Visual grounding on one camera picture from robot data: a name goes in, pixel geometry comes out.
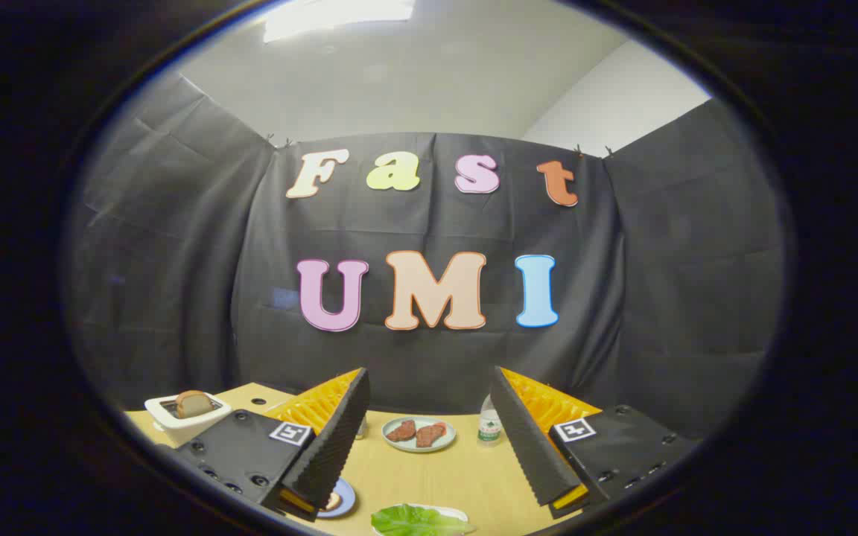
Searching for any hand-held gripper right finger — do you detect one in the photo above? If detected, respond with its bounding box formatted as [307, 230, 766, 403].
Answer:
[489, 366, 700, 520]

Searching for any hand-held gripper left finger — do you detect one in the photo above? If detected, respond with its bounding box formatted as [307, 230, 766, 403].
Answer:
[174, 367, 372, 522]

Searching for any green lettuce leaf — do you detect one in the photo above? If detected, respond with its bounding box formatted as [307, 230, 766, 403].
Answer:
[371, 504, 477, 536]

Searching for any plain bread slice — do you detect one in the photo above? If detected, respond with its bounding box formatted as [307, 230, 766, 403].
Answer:
[176, 390, 214, 418]

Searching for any clear water bottle green label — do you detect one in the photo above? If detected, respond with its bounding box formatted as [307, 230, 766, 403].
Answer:
[477, 395, 503, 447]

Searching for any blue plate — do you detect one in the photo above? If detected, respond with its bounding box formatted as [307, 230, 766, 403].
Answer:
[317, 476, 357, 519]

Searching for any pale green plate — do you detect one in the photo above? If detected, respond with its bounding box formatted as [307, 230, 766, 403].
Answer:
[381, 415, 457, 453]

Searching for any white plate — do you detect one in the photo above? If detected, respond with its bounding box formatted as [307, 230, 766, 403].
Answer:
[399, 504, 469, 523]

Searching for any white toaster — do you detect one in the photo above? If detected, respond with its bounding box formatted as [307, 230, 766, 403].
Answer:
[144, 392, 233, 446]

